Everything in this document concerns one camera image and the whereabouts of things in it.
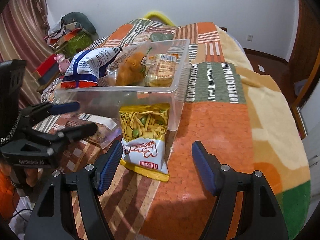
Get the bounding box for yellow pea stick snack bag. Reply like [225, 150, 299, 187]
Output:
[119, 103, 170, 182]

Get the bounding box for yellow bed footboard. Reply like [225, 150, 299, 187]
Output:
[143, 11, 175, 27]

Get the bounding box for yellow cake block pack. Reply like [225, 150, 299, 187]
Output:
[145, 53, 178, 87]

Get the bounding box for green patterned box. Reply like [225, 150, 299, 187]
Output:
[55, 31, 93, 57]

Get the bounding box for left hand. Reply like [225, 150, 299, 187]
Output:
[10, 166, 38, 189]

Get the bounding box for blue white chip bag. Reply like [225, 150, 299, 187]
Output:
[61, 47, 123, 89]

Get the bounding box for clear bag orange pastries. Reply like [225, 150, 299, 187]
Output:
[105, 40, 151, 86]

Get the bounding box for beige fleece blanket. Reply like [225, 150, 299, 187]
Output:
[217, 28, 311, 239]

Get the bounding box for pink rabbit plush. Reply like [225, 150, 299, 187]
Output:
[54, 54, 71, 74]

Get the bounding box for striped red curtain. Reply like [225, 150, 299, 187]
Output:
[1, 0, 53, 108]

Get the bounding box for clear plastic storage bin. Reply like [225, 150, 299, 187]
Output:
[54, 39, 190, 131]

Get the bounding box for patchwork orange green quilt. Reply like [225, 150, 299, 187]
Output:
[100, 18, 262, 239]

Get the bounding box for red shoe box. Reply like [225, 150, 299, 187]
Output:
[33, 54, 59, 85]

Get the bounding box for clear bag brown bread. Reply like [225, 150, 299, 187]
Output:
[66, 113, 121, 149]

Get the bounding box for brown wooden door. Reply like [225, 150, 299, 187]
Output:
[287, 0, 320, 108]

